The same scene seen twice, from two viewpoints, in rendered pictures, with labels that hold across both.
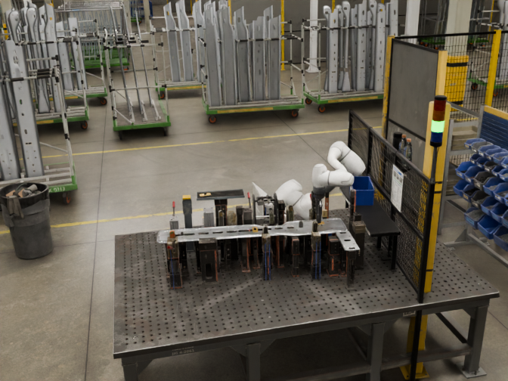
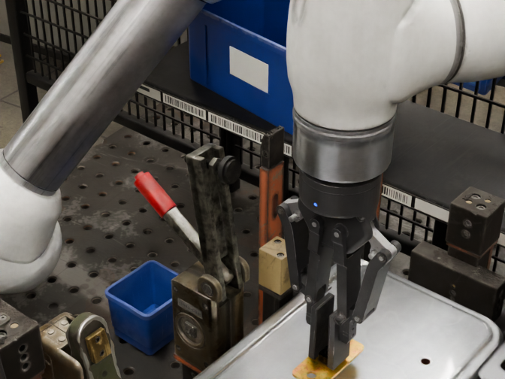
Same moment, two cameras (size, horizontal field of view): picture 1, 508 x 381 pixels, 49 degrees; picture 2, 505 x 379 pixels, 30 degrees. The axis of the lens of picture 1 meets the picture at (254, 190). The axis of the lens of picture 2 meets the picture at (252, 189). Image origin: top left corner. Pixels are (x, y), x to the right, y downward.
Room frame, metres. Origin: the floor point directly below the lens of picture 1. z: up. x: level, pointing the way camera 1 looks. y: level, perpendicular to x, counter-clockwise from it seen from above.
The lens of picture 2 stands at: (3.28, 0.10, 1.71)
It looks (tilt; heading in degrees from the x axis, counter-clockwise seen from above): 33 degrees down; 315
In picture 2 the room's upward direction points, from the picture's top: straight up
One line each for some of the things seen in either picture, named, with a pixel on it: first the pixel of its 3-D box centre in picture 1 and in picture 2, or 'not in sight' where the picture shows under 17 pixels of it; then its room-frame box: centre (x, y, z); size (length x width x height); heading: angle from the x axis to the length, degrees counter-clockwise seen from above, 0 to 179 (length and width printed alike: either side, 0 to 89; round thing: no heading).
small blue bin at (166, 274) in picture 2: not in sight; (150, 309); (4.19, -0.59, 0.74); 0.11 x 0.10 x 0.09; 95
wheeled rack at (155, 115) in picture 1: (135, 79); not in sight; (10.37, 2.12, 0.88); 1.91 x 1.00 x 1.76; 13
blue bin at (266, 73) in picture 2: (360, 190); (288, 56); (4.16, -0.86, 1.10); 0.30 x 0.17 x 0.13; 176
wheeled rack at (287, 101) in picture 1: (250, 71); not in sight; (10.94, 0.00, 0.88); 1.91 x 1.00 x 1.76; 99
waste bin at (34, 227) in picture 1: (29, 221); not in sight; (5.36, 2.37, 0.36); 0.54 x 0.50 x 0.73; 12
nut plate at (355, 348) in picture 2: not in sight; (328, 356); (3.74, -0.47, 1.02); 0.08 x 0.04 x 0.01; 95
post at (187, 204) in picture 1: (188, 224); not in sight; (3.98, 0.52, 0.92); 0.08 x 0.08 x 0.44; 5
